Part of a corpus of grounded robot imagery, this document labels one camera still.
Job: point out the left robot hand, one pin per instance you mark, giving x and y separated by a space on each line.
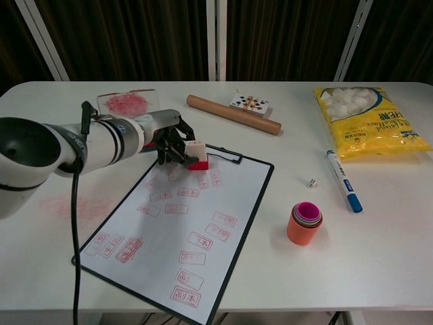
162 127

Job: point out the red and white stamp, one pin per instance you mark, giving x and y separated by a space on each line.
198 150

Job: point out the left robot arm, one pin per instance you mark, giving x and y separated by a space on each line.
108 142

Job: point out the red ink pad case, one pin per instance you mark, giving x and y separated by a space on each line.
126 101

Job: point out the wooden rolling pin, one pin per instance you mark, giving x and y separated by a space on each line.
216 109

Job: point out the playing cards deck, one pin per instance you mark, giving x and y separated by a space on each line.
252 105

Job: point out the black rimmed white clipboard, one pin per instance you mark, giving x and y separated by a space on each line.
189 230

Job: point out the small white die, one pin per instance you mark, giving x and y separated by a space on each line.
311 183

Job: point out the stacked colourful cups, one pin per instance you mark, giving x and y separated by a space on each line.
302 230

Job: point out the blue white marker pen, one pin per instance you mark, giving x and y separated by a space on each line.
343 179

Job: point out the yellow snack bag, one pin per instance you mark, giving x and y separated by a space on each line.
372 135

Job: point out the white partition post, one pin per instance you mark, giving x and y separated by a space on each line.
216 40
353 40
42 40

